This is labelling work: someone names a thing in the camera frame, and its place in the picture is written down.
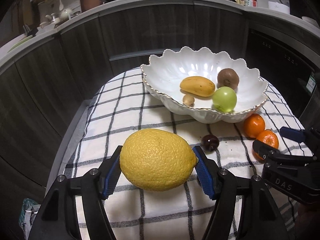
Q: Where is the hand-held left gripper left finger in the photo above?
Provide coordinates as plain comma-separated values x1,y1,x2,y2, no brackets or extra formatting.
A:
27,145,123,240

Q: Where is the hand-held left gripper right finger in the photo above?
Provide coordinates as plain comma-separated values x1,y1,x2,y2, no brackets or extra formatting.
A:
192,145,290,240

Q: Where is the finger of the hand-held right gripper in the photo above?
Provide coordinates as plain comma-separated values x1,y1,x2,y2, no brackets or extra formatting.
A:
279,126,320,144
252,139,281,162

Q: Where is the orange tangerine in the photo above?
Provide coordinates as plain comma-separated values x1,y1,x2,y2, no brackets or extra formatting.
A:
253,129,279,161
244,113,266,138

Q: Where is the yellow lemon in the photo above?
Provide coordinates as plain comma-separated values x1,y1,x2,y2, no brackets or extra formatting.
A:
119,129,198,192

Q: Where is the green apple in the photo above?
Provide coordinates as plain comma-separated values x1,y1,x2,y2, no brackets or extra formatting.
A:
212,86,237,113

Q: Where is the small brown longan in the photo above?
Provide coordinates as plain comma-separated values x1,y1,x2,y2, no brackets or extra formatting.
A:
182,94,195,107

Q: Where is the brown kiwi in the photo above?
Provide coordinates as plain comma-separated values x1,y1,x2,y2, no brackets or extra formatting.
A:
217,68,240,90

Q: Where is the yellow mango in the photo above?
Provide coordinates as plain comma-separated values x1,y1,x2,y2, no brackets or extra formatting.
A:
180,76,216,97

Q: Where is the white scalloped bowl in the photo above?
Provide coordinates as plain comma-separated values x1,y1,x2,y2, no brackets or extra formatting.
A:
140,46,269,124

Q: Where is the dark red plum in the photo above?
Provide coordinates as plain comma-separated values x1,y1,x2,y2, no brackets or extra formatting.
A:
201,134,220,152

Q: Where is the black and white checked cloth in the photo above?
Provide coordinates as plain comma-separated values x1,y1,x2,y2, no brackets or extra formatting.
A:
60,66,313,240

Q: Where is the black dishwasher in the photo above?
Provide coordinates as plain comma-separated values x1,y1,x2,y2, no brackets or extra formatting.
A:
244,29,320,98

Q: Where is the white plate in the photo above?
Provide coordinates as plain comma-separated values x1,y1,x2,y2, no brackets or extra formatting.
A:
301,16,319,28

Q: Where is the white square container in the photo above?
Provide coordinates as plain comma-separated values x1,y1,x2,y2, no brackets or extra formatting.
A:
268,1,290,15

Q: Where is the black microwave oven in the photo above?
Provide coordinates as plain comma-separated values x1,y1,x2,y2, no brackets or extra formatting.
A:
287,0,320,25

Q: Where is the green basin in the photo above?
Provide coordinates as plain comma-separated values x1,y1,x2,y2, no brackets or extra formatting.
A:
7,35,34,53

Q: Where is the black knife block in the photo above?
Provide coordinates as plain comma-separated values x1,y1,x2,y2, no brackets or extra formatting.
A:
23,24,38,37

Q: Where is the white teapot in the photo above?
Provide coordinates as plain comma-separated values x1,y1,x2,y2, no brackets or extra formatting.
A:
59,8,73,20

